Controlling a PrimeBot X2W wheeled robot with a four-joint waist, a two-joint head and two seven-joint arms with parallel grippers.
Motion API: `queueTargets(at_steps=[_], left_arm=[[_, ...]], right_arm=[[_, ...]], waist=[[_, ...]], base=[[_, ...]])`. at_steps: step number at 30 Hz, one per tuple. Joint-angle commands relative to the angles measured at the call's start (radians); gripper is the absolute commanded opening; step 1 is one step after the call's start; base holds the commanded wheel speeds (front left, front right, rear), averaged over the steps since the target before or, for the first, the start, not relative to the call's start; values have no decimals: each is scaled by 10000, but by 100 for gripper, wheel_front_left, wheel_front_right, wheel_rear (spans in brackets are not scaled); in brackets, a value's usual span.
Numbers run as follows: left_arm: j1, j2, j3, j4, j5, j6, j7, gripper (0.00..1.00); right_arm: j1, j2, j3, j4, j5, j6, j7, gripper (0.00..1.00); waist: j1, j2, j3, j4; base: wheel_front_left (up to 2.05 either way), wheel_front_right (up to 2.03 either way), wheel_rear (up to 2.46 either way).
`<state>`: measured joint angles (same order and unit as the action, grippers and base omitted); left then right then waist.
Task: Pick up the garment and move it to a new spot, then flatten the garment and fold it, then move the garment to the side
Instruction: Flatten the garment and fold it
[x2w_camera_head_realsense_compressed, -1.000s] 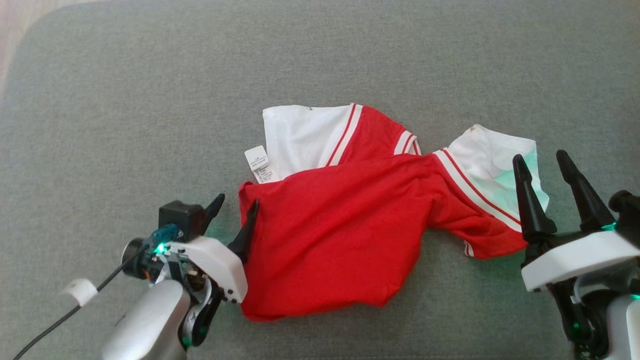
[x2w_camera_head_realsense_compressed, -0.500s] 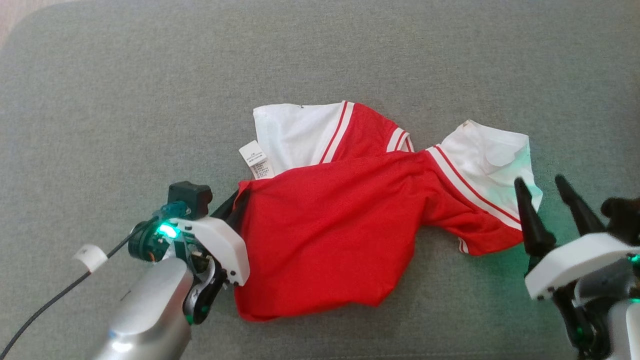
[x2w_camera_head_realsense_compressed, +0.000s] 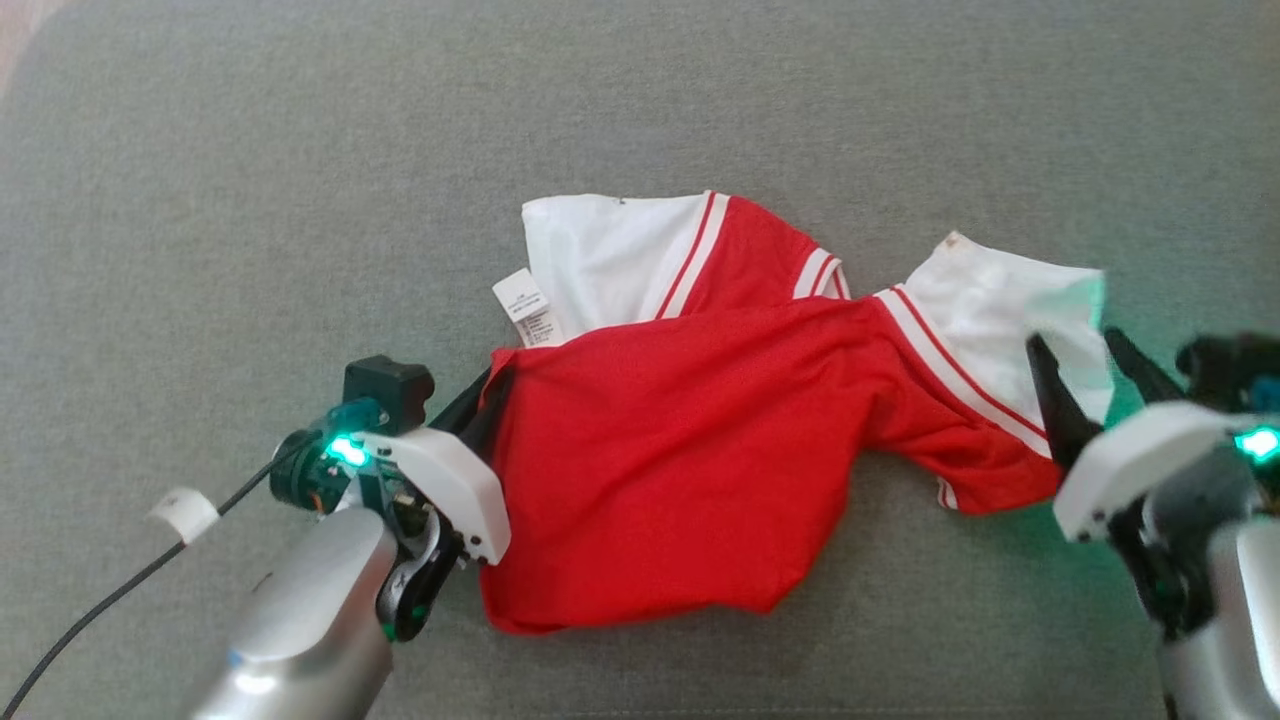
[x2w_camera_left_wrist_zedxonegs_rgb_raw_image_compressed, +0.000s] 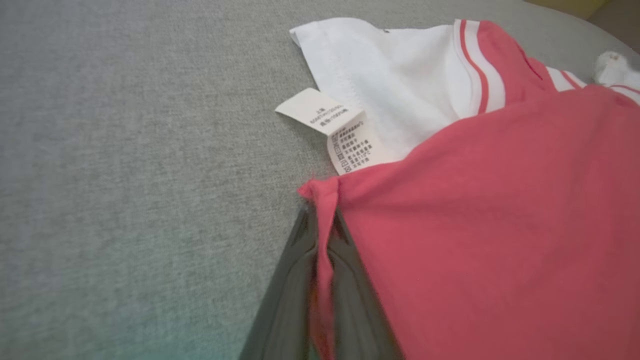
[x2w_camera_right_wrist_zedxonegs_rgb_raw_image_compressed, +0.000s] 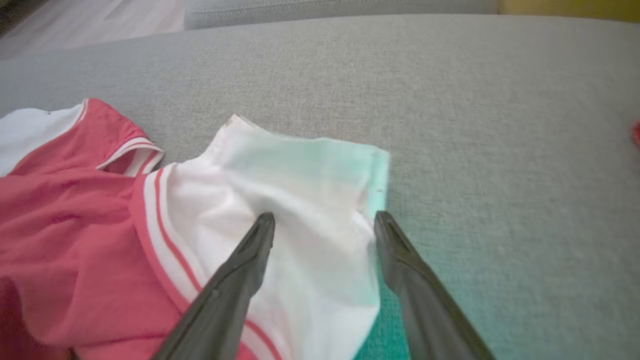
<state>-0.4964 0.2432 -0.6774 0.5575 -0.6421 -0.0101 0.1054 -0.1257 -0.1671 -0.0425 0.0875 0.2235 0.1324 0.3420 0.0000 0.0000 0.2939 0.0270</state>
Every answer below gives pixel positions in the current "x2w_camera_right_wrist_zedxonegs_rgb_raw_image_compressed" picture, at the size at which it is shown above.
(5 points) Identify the yellow sofa backrest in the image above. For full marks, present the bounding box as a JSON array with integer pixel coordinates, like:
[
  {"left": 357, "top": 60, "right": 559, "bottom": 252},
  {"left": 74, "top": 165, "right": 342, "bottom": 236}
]
[{"left": 497, "top": 0, "right": 640, "bottom": 25}]

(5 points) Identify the red and white shirt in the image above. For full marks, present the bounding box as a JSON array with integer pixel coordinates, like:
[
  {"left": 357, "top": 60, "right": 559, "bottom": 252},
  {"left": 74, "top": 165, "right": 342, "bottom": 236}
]
[{"left": 0, "top": 97, "right": 391, "bottom": 360}]

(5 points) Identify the medium grey sofa seat cushion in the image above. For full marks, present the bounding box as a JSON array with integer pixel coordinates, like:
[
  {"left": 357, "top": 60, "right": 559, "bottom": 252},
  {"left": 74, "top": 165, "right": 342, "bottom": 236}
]
[{"left": 183, "top": 0, "right": 501, "bottom": 31}]

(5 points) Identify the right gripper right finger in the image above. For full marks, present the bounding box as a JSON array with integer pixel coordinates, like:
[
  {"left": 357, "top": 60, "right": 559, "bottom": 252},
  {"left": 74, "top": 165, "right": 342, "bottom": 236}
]
[{"left": 373, "top": 210, "right": 497, "bottom": 360}]

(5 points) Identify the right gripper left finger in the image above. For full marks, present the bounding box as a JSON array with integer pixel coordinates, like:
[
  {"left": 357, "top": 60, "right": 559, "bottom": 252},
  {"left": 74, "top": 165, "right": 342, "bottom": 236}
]
[{"left": 149, "top": 213, "right": 276, "bottom": 360}]

